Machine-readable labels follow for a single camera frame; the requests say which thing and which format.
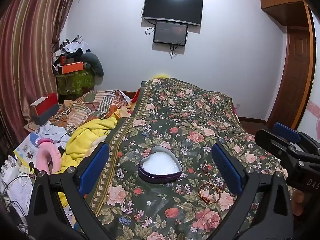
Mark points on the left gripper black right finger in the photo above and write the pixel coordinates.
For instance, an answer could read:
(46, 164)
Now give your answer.
(273, 218)

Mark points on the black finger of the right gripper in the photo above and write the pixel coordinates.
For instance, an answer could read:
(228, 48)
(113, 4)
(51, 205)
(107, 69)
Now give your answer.
(301, 139)
(285, 152)

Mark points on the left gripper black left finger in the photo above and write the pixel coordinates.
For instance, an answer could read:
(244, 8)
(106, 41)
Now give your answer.
(46, 218)

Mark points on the heart-shaped purple jewelry box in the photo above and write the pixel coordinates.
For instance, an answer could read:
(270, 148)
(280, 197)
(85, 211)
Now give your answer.
(161, 166)

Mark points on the right hand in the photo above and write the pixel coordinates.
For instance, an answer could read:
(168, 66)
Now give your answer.
(298, 201)

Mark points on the brown wooden door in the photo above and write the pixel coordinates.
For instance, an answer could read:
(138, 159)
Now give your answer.
(299, 68)

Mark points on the floral dark green bedspread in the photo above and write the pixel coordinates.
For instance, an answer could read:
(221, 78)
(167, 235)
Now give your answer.
(187, 120)

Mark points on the yellow fleece blanket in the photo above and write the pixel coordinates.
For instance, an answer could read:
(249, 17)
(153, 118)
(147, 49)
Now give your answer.
(86, 138)

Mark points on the red and grey box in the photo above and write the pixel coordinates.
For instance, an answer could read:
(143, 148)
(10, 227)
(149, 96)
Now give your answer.
(44, 108)

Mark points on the striped patchwork quilt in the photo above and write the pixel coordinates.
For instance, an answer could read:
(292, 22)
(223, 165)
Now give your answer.
(95, 104)

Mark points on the wooden overhead cabinet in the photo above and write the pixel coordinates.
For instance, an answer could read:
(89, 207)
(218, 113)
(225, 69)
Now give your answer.
(286, 12)

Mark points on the green patterned storage box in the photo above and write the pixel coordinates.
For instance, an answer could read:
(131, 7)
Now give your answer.
(73, 83)

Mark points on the orange shoe box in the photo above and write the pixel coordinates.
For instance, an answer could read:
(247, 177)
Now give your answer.
(69, 68)

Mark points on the grey green jacket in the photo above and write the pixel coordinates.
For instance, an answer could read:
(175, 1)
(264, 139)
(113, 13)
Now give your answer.
(92, 63)

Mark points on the white clothes pile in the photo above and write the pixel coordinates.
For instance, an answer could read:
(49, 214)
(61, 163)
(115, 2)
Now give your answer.
(72, 46)

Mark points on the striped red curtain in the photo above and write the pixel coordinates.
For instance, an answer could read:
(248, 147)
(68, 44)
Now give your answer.
(30, 32)

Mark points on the small black wall monitor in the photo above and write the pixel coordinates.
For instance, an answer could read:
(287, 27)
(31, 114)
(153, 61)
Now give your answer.
(170, 33)

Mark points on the black wall television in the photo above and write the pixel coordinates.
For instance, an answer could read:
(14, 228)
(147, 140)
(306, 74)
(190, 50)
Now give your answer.
(182, 11)

